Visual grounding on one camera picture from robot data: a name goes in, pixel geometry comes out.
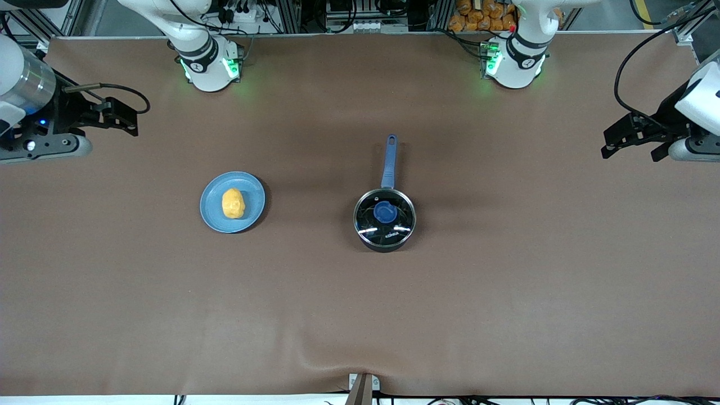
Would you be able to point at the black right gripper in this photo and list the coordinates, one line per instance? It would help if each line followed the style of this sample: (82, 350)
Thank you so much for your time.
(66, 108)

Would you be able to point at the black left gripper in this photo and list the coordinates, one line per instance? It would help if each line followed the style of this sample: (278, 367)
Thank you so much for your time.
(667, 112)

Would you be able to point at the yellow potato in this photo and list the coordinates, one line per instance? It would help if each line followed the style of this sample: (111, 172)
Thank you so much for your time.
(233, 203)

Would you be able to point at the glass lid with blue knob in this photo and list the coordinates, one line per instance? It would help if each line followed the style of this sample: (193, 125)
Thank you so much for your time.
(385, 212)

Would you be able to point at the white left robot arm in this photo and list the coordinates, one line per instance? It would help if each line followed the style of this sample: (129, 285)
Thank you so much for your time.
(514, 70)

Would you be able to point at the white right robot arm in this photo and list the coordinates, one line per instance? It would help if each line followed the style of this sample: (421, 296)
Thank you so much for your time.
(208, 73)

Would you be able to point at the white power strip with plugs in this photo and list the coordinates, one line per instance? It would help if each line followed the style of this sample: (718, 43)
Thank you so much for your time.
(239, 14)

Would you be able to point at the blue plastic plate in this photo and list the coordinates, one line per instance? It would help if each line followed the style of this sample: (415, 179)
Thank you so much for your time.
(247, 216)

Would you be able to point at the bag of orange pieces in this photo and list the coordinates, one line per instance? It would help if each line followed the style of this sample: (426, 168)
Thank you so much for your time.
(478, 17)

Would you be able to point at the aluminium frame with diagonal strut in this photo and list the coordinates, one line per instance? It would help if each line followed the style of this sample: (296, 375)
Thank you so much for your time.
(70, 17)

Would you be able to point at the aluminium corner frame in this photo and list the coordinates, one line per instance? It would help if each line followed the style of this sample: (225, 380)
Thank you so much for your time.
(689, 31)

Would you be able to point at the aluminium frame post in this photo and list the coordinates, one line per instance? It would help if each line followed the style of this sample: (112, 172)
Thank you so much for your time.
(288, 17)

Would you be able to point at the metal table edge bracket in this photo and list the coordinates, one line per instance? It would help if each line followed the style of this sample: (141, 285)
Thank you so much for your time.
(363, 388)

